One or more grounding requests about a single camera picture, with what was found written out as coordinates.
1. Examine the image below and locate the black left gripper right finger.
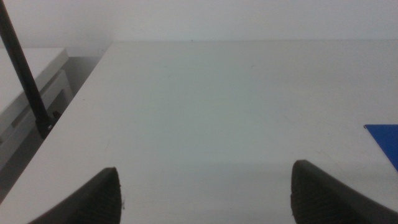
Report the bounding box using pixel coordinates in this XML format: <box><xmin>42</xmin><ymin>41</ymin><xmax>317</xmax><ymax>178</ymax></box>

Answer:
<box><xmin>290</xmin><ymin>159</ymin><xmax>398</xmax><ymax>224</ymax></box>

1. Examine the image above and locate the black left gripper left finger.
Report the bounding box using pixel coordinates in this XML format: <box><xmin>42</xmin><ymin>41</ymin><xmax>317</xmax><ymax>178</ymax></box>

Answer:
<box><xmin>27</xmin><ymin>167</ymin><xmax>123</xmax><ymax>224</ymax></box>

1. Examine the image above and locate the blue rectangular mat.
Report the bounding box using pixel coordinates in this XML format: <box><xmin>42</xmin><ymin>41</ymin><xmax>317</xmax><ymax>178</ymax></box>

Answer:
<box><xmin>363</xmin><ymin>124</ymin><xmax>398</xmax><ymax>172</ymax></box>

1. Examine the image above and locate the white side cabinet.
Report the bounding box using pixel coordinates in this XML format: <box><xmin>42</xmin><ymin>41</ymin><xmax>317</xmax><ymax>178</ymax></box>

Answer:
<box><xmin>0</xmin><ymin>47</ymin><xmax>74</xmax><ymax>171</ymax></box>

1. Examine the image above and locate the black stand pole with clamp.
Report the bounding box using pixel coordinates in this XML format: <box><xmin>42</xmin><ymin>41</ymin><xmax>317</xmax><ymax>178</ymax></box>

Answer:
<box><xmin>0</xmin><ymin>0</ymin><xmax>57</xmax><ymax>140</ymax></box>

